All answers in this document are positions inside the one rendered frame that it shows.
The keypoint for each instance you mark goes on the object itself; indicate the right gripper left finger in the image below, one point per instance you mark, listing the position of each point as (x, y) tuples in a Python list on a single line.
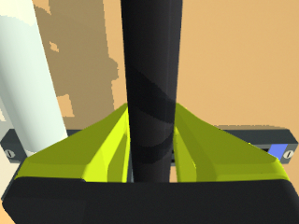
[(87, 153)]

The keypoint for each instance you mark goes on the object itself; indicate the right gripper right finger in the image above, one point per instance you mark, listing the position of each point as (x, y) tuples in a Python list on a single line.
[(218, 155)]

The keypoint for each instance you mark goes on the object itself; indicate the white tube with red ends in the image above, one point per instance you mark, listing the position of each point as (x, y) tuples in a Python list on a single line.
[(26, 88)]

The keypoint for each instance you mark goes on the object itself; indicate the black metal bar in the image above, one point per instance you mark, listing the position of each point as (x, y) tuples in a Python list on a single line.
[(151, 31)]

